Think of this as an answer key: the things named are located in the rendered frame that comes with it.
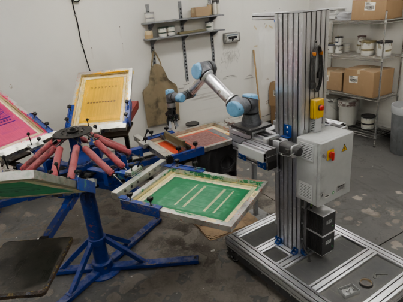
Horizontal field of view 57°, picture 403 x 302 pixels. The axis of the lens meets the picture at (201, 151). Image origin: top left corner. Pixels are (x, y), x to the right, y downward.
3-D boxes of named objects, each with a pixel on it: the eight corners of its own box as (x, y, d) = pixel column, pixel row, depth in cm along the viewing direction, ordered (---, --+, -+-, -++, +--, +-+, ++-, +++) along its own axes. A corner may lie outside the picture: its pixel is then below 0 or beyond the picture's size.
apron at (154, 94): (179, 119, 559) (171, 47, 520) (181, 120, 553) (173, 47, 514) (146, 127, 535) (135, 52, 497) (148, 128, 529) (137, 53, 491)
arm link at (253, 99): (262, 110, 277) (261, 92, 272) (250, 115, 268) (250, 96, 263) (249, 108, 285) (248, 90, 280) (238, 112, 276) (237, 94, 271)
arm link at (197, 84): (217, 54, 288) (188, 89, 325) (208, 57, 281) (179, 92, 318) (225, 67, 287) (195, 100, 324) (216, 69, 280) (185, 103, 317)
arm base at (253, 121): (265, 123, 278) (265, 111, 275) (250, 128, 271) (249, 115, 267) (252, 119, 290) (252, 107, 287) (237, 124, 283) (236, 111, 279)
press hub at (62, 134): (117, 250, 358) (90, 115, 308) (132, 272, 326) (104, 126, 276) (77, 266, 341) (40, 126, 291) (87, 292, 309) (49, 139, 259)
